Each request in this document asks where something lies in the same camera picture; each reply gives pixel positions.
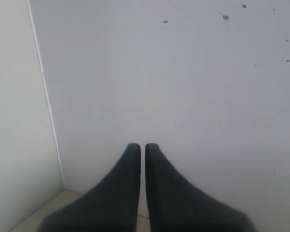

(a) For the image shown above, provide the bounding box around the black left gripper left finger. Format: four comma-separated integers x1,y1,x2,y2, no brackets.
37,143,141,232

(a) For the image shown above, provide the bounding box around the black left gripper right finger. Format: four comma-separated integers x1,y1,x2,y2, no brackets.
145,143,254,232

